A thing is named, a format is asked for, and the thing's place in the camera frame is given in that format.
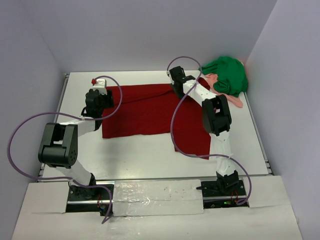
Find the red t-shirt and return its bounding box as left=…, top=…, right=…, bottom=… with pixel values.
left=102, top=83, right=211, bottom=156

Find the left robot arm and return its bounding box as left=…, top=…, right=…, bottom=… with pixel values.
left=38, top=88, right=114, bottom=199

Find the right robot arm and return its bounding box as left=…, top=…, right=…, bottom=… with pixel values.
left=166, top=66, right=239, bottom=196

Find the pink t-shirt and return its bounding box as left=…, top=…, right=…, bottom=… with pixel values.
left=204, top=73, right=243, bottom=108

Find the green t-shirt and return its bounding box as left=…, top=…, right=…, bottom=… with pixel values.
left=199, top=56, right=249, bottom=97

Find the silver taped cover panel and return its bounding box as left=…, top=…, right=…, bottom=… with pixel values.
left=112, top=179, right=204, bottom=217

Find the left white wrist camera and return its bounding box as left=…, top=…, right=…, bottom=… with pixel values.
left=91, top=78, right=107, bottom=95

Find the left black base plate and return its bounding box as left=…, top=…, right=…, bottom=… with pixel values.
left=65, top=185, right=110, bottom=217

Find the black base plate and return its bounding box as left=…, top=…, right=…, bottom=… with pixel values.
left=196, top=180, right=249, bottom=209
left=65, top=185, right=110, bottom=217

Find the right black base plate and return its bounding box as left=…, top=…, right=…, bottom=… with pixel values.
left=196, top=180, right=249, bottom=209

